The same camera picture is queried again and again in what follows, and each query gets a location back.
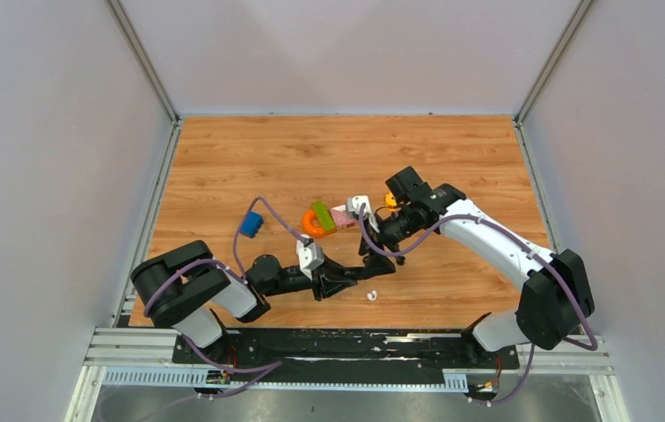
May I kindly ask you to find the orange ring toy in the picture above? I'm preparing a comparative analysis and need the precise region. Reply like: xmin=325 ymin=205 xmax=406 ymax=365
xmin=301 ymin=209 xmax=337 ymax=238

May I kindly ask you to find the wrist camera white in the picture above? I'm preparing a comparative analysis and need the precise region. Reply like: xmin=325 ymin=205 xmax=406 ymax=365
xmin=296 ymin=235 xmax=325 ymax=280
xmin=346 ymin=195 xmax=380 ymax=233

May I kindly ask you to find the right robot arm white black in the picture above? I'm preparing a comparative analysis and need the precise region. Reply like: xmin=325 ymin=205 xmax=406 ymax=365
xmin=346 ymin=166 xmax=598 ymax=367

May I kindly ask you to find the green toy block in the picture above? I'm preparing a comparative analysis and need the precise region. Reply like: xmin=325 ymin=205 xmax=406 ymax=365
xmin=311 ymin=200 xmax=337 ymax=233

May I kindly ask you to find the blue toy block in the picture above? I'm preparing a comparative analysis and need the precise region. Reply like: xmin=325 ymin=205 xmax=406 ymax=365
xmin=238 ymin=211 xmax=264 ymax=238

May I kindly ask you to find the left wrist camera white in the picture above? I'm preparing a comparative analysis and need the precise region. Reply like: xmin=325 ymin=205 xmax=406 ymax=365
xmin=296 ymin=235 xmax=325 ymax=280

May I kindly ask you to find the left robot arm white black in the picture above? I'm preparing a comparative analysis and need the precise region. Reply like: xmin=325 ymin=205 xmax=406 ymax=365
xmin=130 ymin=239 xmax=372 ymax=363

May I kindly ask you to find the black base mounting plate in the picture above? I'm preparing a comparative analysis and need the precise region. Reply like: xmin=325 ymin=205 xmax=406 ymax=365
xmin=206 ymin=328 xmax=520 ymax=383

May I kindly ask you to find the white slotted cable duct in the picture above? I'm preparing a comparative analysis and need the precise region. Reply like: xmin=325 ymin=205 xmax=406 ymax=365
xmin=101 ymin=367 xmax=469 ymax=393

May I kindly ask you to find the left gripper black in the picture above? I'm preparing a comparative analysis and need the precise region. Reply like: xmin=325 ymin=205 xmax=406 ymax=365
xmin=265 ymin=252 xmax=359 ymax=302

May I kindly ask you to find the yellow traffic light toy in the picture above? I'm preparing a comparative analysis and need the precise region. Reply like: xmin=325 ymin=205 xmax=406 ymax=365
xmin=384 ymin=193 xmax=399 ymax=209

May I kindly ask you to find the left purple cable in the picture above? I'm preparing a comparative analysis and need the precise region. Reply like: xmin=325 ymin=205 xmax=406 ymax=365
xmin=142 ymin=196 xmax=313 ymax=422

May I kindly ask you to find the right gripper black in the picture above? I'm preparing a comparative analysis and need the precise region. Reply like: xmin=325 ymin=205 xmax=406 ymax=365
xmin=357 ymin=205 xmax=419 ymax=280

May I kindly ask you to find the pink patterned card box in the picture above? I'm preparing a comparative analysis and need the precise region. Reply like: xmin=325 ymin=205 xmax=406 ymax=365
xmin=329 ymin=205 xmax=357 ymax=230

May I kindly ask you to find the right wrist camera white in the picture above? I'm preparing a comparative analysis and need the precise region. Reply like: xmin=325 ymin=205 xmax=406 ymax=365
xmin=346 ymin=195 xmax=380 ymax=233

